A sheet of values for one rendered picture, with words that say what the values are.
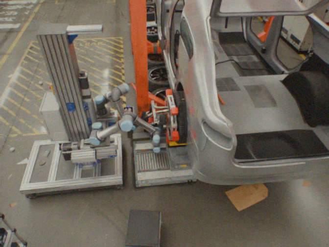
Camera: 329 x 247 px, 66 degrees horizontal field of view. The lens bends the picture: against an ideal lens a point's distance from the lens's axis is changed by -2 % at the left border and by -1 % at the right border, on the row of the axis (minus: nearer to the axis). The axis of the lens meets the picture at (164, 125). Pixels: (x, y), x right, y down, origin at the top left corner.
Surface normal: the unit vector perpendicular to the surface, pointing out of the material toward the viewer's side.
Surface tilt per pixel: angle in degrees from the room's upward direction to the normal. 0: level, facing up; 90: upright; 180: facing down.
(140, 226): 0
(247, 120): 22
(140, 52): 90
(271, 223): 0
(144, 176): 0
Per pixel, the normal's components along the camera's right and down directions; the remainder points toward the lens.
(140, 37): 0.13, 0.67
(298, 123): 0.06, -0.47
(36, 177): 0.02, -0.73
